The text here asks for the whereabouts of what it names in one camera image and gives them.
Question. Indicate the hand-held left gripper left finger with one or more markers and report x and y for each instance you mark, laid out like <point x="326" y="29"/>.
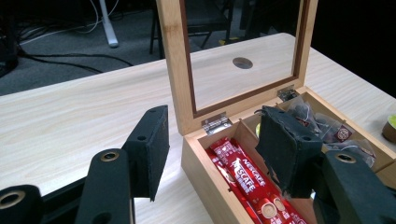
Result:
<point x="149" y="149"/>

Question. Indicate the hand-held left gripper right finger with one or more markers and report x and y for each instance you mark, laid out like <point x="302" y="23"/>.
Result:
<point x="286" y="149"/>

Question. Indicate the wooden tea box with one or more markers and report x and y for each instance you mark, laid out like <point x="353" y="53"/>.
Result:
<point x="174" y="62"/>

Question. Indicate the red coffee stick packet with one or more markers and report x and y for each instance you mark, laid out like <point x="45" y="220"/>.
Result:
<point x="249" y="177"/>
<point x="222" y="175"/>

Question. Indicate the pile of clear tea bags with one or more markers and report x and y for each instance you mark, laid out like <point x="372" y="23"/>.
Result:
<point x="336" y="132"/>

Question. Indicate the black stand with striped base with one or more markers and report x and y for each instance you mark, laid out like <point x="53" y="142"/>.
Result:
<point x="230" y="40"/>

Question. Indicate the dark equipment cabinet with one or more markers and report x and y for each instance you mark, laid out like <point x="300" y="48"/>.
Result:
<point x="7" y="46"/>

